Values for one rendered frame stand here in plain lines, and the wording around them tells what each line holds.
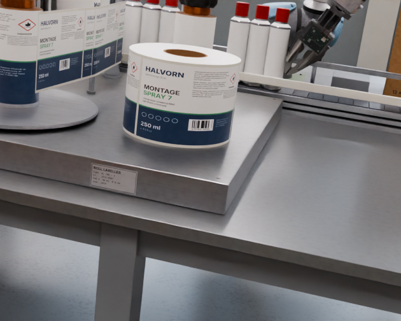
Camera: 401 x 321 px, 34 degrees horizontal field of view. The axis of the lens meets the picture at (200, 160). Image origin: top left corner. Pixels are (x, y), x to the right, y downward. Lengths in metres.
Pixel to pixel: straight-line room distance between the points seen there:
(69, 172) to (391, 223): 0.52
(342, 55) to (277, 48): 5.51
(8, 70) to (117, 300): 0.45
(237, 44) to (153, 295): 0.77
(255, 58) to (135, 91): 0.62
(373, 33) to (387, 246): 6.11
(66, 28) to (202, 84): 0.33
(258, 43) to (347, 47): 5.50
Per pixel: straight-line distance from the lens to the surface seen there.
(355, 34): 7.16
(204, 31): 1.42
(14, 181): 1.06
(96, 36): 1.41
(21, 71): 1.22
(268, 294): 2.07
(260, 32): 1.69
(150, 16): 1.75
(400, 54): 1.91
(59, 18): 1.28
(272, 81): 1.68
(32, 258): 2.14
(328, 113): 1.67
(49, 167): 1.06
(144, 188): 1.01
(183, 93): 1.10
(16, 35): 1.21
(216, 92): 1.12
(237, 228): 0.95
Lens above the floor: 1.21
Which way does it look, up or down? 18 degrees down
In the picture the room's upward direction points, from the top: 7 degrees clockwise
